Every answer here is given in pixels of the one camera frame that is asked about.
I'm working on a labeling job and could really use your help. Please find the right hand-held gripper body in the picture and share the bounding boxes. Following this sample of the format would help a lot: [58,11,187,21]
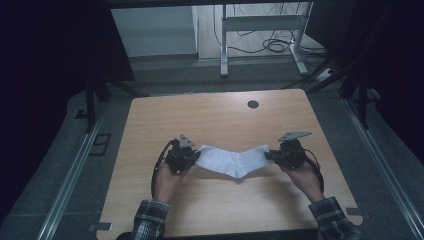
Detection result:
[272,130,314,170]

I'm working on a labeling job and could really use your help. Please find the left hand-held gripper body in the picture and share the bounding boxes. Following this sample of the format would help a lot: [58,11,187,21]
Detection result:
[165,134,201,175]

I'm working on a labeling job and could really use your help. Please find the white cloth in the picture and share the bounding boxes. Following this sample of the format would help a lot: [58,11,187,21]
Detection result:
[194,144,275,180]

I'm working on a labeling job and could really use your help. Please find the person's left hand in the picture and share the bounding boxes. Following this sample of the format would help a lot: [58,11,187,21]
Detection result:
[154,160,190,205]

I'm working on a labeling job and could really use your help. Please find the person's right hand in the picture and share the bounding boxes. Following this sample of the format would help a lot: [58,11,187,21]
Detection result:
[279,161,325,203]

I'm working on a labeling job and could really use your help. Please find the dark floor socket plate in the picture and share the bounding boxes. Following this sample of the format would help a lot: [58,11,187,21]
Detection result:
[88,132,112,157]

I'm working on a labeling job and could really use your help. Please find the white power strip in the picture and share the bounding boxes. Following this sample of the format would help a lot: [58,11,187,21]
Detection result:
[314,67,335,83]

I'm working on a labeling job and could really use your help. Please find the black metal stand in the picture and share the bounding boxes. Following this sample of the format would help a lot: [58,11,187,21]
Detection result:
[282,54,372,130]
[74,75,150,135]

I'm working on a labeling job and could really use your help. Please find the dark curtain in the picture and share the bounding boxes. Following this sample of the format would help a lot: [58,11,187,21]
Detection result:
[304,0,424,166]
[0,0,136,221]

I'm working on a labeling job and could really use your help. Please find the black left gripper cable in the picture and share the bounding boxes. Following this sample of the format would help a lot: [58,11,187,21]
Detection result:
[150,138,177,200]

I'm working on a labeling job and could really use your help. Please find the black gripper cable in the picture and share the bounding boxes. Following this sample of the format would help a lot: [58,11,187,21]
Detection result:
[303,148,326,195]
[150,138,177,200]

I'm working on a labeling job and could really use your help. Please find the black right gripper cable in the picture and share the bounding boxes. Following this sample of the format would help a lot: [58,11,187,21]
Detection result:
[303,148,326,195]

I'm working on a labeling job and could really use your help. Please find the metal floor rail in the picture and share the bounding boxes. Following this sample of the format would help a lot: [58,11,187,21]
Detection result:
[342,97,424,240]
[35,102,112,240]

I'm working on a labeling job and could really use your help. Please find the black floor cables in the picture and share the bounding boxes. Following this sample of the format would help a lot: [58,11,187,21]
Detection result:
[212,2,328,58]

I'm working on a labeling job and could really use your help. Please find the white metal desk frame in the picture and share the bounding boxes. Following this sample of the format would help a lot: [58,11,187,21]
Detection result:
[219,1,315,79]

